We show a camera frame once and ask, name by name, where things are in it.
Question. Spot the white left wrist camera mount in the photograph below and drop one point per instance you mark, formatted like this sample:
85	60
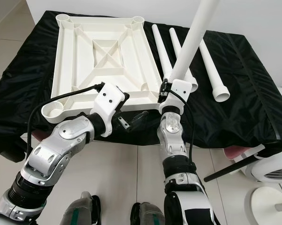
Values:
110	98

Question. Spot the grey robot left leg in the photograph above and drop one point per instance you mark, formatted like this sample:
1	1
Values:
80	210

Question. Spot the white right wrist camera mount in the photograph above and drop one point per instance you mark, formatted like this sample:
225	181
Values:
180	86

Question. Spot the black table cloth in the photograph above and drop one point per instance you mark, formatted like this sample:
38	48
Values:
19	93

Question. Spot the grey robot leg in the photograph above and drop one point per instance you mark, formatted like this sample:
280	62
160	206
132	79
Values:
148	214
80	210

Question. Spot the white plastic children table top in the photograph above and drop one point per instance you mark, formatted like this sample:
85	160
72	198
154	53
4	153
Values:
65	56

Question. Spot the white round base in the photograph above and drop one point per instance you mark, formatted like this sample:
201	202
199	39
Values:
272	206

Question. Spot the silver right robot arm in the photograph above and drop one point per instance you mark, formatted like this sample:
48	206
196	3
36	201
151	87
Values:
178	145

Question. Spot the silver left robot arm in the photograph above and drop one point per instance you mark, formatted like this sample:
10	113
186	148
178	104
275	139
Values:
56	159

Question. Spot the grey robot right leg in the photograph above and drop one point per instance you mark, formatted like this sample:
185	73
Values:
148	214

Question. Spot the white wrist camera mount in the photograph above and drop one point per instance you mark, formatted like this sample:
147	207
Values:
110	98
180	86

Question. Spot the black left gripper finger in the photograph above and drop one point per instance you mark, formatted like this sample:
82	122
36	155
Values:
140	117

